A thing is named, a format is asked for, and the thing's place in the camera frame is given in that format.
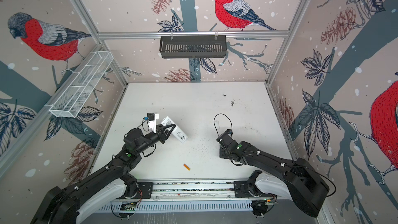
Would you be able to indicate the white wire mesh basket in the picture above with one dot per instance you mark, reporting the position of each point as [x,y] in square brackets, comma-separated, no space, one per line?
[73,98]

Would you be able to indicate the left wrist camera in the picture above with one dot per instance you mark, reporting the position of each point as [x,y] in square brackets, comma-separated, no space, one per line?
[151,120]

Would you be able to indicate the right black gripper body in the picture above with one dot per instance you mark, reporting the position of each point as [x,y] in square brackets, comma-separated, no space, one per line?
[224,153]

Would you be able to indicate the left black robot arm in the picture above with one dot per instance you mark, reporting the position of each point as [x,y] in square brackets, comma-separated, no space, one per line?
[75,203]

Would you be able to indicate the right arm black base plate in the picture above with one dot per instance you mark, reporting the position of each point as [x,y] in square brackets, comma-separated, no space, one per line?
[243,189]

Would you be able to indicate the black wall basket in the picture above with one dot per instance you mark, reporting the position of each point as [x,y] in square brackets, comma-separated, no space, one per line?
[187,47]

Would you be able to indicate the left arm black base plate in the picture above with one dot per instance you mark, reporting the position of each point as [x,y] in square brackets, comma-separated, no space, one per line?
[139,190]

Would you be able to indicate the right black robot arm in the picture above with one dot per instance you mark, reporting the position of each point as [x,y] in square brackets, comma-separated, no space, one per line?
[295,180]

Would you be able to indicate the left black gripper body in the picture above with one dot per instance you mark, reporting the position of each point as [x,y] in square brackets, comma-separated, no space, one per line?
[158,136]

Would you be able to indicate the aluminium front rail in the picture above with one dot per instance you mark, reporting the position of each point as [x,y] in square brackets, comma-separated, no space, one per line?
[200,189]

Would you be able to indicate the white remote control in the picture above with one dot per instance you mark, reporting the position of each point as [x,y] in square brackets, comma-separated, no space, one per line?
[178,132]

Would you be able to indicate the white perforated cable duct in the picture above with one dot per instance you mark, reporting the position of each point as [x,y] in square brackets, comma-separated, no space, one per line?
[176,207]

